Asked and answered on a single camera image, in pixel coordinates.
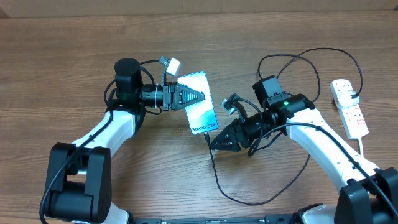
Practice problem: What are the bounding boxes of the Galaxy smartphone with blue screen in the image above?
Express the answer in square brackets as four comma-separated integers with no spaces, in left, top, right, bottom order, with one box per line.
[177,71,218,134]

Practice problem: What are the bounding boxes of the white charger adapter plug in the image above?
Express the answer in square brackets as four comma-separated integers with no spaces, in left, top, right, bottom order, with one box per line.
[335,91,360,109]

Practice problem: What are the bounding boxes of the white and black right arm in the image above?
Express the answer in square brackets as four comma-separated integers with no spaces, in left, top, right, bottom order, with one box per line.
[208,76,397,224]

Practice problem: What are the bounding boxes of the black USB charging cable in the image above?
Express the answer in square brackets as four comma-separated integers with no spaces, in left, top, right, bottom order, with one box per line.
[203,47,364,206]

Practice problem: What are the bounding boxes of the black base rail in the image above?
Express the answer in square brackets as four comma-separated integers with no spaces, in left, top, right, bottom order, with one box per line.
[129,214,293,224]

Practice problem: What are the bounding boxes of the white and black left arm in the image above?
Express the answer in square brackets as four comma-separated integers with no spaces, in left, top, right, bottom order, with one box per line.
[39,58,206,223]

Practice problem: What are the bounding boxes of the white power strip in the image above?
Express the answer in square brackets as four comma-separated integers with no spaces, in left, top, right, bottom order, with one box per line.
[330,79,369,139]

